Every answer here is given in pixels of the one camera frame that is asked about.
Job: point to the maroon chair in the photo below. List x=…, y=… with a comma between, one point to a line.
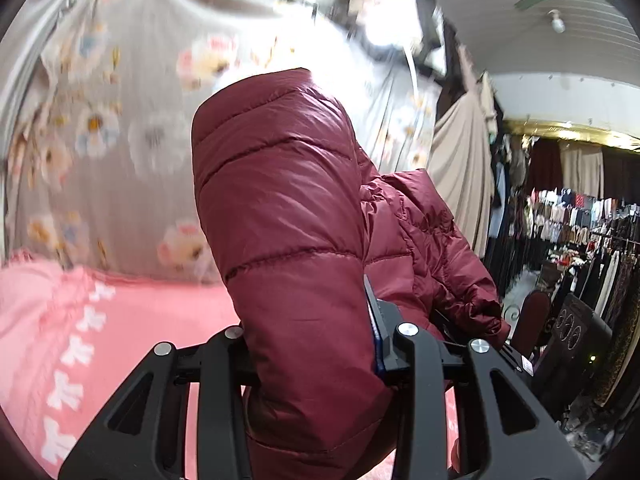
x=535, y=320

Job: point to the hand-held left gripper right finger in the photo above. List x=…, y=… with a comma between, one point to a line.
x=410, y=360

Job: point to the maroon puffer jacket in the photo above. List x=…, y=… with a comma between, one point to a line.
x=280, y=210

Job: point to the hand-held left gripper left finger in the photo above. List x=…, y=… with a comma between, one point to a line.
x=225, y=360

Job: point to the black speaker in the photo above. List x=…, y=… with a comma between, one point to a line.
x=575, y=335

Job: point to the grey floral cloth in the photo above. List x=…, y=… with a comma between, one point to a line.
x=125, y=85

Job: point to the pink printed blanket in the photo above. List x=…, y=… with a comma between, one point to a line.
x=150, y=320

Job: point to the rack of hanging clothes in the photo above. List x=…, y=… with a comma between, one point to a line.
x=615, y=300

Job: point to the beige hanging cloth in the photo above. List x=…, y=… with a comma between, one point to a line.
x=460, y=160

